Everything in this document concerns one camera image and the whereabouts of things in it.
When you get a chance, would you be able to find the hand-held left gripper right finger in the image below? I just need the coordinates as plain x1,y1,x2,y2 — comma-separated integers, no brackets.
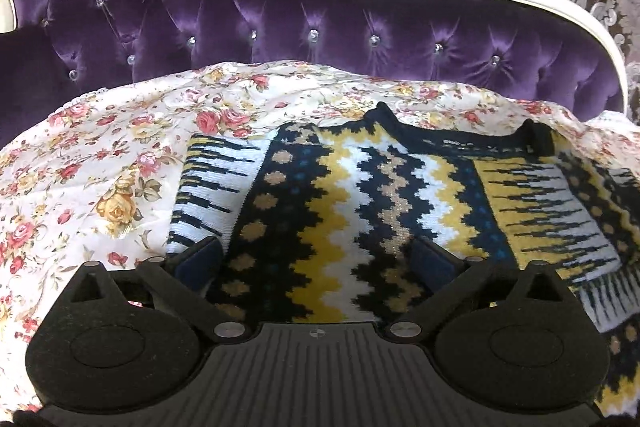
385,237,568,341

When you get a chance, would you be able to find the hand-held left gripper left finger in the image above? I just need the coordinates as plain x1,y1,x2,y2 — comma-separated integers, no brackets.
67,237,251,343

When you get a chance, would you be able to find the yellow navy patterned knit sweater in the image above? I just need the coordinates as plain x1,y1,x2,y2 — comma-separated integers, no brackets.
165,103,640,420

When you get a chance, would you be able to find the floral satin bedspread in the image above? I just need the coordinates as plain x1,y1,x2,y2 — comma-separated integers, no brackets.
0,59,640,413

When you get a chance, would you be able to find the purple tufted sofa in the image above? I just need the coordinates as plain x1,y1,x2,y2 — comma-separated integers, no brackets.
0,0,628,148

